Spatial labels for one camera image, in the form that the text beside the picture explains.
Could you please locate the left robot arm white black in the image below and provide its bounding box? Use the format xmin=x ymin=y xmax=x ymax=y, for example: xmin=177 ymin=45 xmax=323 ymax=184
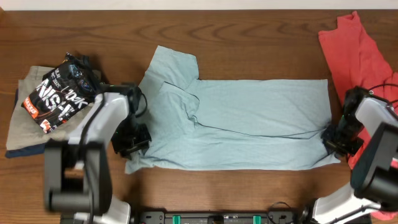
xmin=44 ymin=84 xmax=151 ymax=223

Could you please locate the beige folded garment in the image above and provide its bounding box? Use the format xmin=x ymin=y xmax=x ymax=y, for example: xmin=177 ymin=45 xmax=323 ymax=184
xmin=6 ymin=66 xmax=93 ymax=151

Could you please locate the black printed folded shirt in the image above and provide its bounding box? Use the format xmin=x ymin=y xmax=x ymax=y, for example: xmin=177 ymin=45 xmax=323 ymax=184
xmin=21 ymin=53 xmax=101 ymax=134

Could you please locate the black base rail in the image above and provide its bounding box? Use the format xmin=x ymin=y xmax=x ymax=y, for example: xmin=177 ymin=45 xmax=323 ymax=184
xmin=60 ymin=210 xmax=373 ymax=224

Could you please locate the red printed t-shirt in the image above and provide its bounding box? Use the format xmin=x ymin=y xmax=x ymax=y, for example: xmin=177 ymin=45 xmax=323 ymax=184
xmin=318 ymin=11 xmax=398 ymax=222

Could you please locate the black looped cable on rail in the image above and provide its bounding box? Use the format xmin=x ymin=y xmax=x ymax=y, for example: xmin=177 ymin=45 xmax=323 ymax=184
xmin=266 ymin=201 xmax=296 ymax=224

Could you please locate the light blue t-shirt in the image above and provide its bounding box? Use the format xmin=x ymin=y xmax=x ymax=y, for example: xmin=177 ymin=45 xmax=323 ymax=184
xmin=125 ymin=46 xmax=337 ymax=174

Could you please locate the navy folded garment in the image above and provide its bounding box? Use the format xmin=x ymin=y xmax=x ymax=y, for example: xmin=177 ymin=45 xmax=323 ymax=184
xmin=5 ymin=89 xmax=45 ymax=159

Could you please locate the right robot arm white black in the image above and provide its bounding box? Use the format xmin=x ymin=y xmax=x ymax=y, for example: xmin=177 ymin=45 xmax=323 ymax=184
xmin=301 ymin=86 xmax=397 ymax=223

